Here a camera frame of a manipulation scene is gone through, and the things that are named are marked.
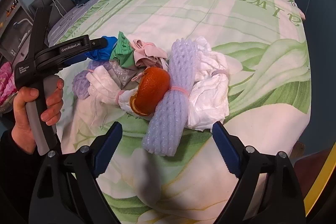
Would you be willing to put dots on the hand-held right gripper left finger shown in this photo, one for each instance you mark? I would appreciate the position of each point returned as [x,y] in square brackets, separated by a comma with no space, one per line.
[107,150]

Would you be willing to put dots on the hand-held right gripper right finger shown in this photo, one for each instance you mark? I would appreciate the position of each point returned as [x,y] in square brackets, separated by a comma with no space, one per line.
[227,150]

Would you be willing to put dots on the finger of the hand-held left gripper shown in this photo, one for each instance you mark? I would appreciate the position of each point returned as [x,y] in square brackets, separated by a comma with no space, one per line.
[99,43]

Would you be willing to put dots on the blue plastic bag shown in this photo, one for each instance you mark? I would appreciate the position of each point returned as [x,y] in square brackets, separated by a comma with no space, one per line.
[105,53]

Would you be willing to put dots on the green wrapper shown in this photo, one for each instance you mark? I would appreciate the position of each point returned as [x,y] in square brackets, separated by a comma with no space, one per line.
[123,50]

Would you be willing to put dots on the grey printed packet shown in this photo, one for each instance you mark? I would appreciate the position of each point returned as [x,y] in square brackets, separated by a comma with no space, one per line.
[123,74]

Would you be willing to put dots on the small purple foam net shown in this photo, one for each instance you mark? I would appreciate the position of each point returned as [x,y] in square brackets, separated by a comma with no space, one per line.
[80,85]

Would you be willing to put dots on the pink cloth bundle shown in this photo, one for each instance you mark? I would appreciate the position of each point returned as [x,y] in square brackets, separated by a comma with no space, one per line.
[151,52]

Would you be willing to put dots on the white plastic bag bundle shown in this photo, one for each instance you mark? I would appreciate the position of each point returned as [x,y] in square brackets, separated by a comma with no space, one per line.
[207,100]

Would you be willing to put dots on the large purple foam net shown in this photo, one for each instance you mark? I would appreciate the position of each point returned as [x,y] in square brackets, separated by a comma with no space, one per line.
[168,113]

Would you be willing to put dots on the orange peel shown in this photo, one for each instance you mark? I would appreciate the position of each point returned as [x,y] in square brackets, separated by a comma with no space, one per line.
[152,90]

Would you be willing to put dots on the black trash bin yellow rim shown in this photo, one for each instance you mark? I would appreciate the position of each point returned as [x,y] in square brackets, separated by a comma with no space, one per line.
[320,184]

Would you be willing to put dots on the person's left forearm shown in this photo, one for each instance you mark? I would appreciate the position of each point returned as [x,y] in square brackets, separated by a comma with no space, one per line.
[15,174]

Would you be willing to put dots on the person's left hand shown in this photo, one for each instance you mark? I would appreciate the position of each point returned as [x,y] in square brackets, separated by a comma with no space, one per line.
[22,121]

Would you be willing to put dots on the pink patterned bag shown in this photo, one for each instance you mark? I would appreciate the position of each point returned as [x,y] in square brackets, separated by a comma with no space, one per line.
[6,82]

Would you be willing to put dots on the green floral blanket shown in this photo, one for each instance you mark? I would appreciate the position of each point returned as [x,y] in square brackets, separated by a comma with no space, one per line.
[210,16]

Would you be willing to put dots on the wall shelf unit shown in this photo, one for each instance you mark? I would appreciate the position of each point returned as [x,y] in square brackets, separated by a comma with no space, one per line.
[10,3]

